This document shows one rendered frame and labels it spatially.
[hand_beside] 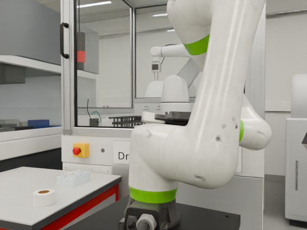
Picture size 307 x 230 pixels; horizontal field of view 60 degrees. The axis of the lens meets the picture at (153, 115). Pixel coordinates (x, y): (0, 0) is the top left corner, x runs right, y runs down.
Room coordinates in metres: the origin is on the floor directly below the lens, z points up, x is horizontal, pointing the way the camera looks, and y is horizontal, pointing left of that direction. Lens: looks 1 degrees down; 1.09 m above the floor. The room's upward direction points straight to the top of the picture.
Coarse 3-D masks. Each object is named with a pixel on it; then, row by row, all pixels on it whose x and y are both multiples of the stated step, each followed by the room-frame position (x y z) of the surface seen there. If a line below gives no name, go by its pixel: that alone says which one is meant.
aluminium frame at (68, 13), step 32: (64, 0) 1.43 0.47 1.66; (64, 32) 1.43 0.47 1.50; (256, 32) 1.12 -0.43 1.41; (64, 64) 1.43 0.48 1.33; (256, 64) 1.12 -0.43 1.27; (64, 96) 1.44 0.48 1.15; (256, 96) 1.12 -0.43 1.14; (64, 128) 1.44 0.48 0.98; (96, 128) 1.37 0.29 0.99; (128, 128) 1.33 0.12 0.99
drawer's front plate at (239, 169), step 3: (240, 147) 1.12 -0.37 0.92; (240, 150) 1.12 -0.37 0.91; (240, 153) 1.12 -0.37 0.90; (240, 156) 1.12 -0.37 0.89; (240, 159) 1.12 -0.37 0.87; (240, 162) 1.12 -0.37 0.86; (240, 165) 1.12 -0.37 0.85; (237, 168) 1.12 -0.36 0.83; (240, 168) 1.12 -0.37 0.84; (237, 171) 1.12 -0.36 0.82; (240, 171) 1.12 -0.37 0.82
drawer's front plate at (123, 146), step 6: (114, 144) 1.31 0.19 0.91; (120, 144) 1.30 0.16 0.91; (126, 144) 1.29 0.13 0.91; (114, 150) 1.31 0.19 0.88; (120, 150) 1.30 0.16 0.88; (126, 150) 1.29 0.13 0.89; (114, 156) 1.31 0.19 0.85; (120, 156) 1.30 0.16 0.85; (114, 162) 1.31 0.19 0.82; (120, 162) 1.30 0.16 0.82; (126, 162) 1.29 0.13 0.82
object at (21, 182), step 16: (0, 176) 1.28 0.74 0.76; (16, 176) 1.28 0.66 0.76; (32, 176) 1.28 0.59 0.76; (48, 176) 1.28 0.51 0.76; (96, 176) 1.28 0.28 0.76; (112, 176) 1.28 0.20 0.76; (0, 192) 1.04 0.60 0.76; (16, 192) 1.04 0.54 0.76; (32, 192) 1.04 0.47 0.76; (64, 192) 1.04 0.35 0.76; (80, 192) 1.04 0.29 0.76; (96, 192) 1.08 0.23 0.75; (112, 192) 1.23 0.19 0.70; (0, 208) 0.87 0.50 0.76; (16, 208) 0.87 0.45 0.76; (32, 208) 0.87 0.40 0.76; (48, 208) 0.87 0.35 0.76; (64, 208) 0.89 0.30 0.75; (80, 208) 0.99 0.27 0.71; (96, 208) 1.10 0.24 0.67; (0, 224) 0.79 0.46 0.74; (16, 224) 0.77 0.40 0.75; (32, 224) 0.76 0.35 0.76; (48, 224) 0.83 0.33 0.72; (64, 224) 0.90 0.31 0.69
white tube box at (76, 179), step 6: (72, 174) 1.19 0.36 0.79; (78, 174) 1.18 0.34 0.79; (84, 174) 1.17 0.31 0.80; (60, 180) 1.12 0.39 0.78; (66, 180) 1.11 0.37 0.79; (72, 180) 1.10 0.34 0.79; (78, 180) 1.13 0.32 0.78; (84, 180) 1.17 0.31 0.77; (66, 186) 1.11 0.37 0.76; (72, 186) 1.10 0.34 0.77
